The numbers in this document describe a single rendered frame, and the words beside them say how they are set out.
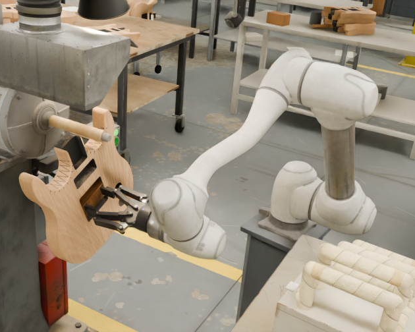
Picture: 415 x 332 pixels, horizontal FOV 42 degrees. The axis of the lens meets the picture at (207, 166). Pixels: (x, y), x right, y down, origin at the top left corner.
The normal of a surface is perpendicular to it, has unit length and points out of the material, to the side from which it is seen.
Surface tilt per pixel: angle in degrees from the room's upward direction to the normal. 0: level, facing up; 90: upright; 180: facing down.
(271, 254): 90
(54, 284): 90
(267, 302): 0
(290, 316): 90
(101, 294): 0
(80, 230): 89
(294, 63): 34
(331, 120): 126
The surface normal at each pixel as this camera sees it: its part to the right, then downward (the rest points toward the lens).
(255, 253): -0.58, 0.31
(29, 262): 0.87, 0.28
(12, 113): 0.57, 0.26
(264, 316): 0.08, -0.89
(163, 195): -0.30, -0.37
